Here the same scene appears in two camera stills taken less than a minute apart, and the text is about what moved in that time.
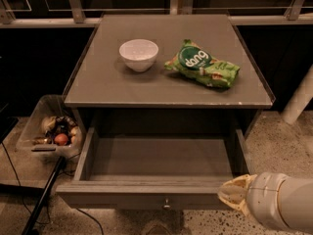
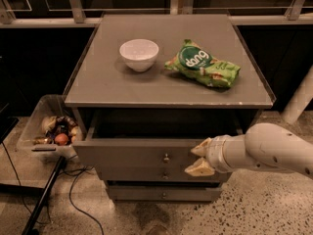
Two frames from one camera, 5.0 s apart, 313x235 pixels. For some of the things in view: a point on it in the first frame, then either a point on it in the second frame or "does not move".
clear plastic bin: x=49 y=128 does not move
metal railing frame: x=183 y=4 does not move
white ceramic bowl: x=139 y=54 does not move
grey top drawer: x=170 y=168 -> x=152 y=137
